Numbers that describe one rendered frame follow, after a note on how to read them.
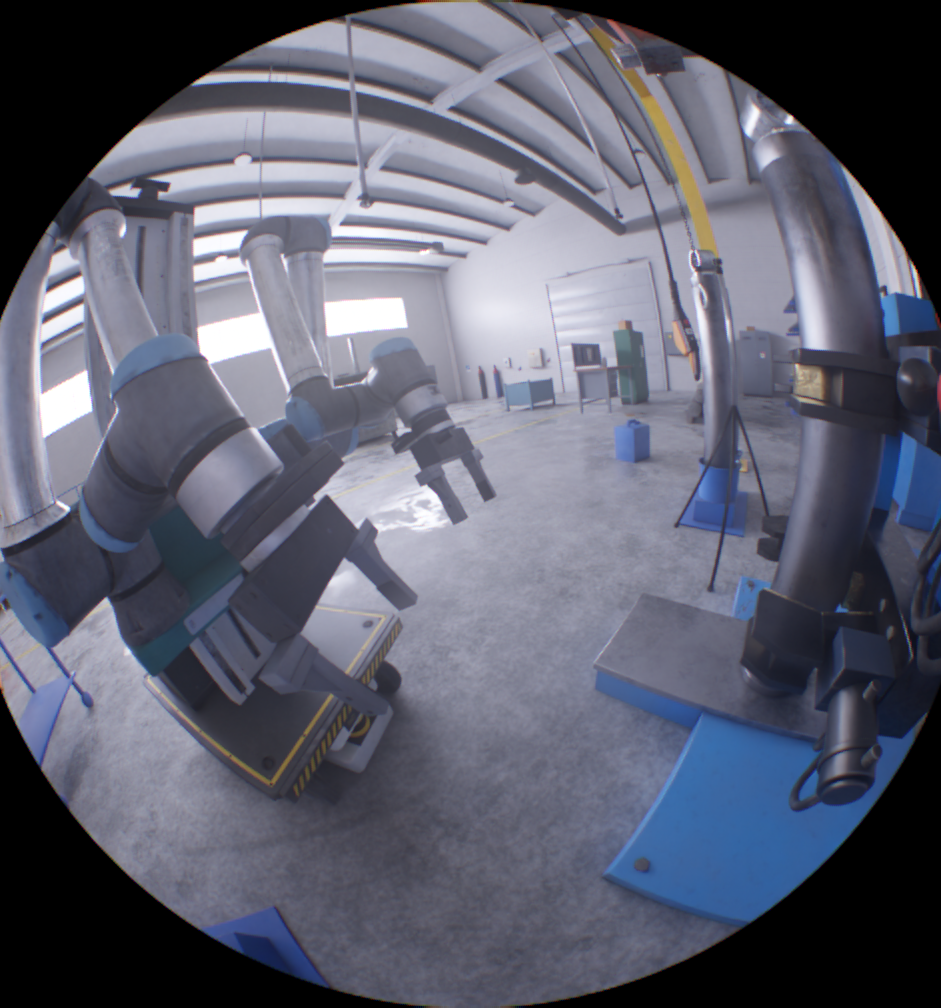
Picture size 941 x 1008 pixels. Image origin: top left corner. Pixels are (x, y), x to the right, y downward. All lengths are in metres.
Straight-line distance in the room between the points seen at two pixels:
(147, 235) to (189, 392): 0.96
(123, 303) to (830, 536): 1.24
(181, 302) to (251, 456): 0.86
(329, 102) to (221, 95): 1.49
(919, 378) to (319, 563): 0.43
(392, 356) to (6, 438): 0.66
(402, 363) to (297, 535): 0.41
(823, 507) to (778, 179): 0.65
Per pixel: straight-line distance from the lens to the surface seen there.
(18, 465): 0.59
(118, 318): 0.56
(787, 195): 0.84
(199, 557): 0.91
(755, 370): 10.90
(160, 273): 1.15
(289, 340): 0.70
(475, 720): 1.15
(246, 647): 1.11
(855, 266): 0.79
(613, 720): 1.13
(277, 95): 5.65
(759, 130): 0.99
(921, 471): 3.11
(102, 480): 0.34
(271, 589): 0.24
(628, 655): 1.10
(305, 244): 0.98
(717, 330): 2.04
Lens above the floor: 0.97
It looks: 21 degrees down
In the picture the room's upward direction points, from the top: 11 degrees counter-clockwise
